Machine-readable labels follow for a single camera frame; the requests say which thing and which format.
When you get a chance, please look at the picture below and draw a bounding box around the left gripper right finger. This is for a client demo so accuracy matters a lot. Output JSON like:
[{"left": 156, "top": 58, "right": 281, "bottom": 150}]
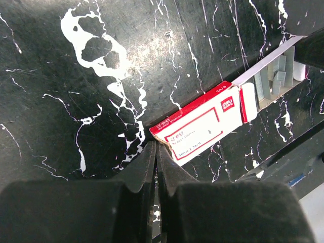
[{"left": 156, "top": 144, "right": 315, "bottom": 242}]

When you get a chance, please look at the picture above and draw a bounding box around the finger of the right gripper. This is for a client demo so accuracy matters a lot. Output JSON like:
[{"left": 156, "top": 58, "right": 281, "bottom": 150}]
[{"left": 294, "top": 28, "right": 324, "bottom": 68}]

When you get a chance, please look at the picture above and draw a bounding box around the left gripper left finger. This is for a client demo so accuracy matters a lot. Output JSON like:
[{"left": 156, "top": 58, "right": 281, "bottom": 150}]
[{"left": 1, "top": 141, "right": 157, "bottom": 242}]

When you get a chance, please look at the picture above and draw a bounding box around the white red staple box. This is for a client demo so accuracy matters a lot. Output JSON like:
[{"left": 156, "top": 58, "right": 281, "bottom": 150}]
[{"left": 149, "top": 82, "right": 258, "bottom": 166}]

